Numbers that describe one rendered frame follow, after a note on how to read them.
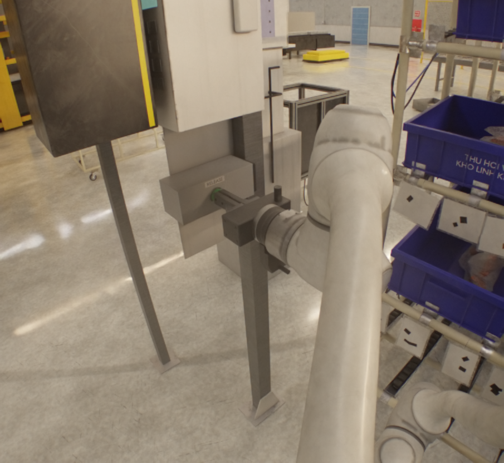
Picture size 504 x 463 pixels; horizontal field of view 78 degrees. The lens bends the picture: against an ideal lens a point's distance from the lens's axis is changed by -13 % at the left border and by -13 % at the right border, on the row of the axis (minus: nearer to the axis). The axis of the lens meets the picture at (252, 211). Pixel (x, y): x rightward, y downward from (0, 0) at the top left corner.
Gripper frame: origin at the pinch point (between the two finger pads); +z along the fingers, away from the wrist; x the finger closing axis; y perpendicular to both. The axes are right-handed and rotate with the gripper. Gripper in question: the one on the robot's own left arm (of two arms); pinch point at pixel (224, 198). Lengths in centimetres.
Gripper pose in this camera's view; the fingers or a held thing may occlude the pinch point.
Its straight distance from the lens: 75.1
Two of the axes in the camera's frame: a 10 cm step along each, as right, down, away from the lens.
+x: -7.6, 3.6, -5.4
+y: -0.5, -8.6, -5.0
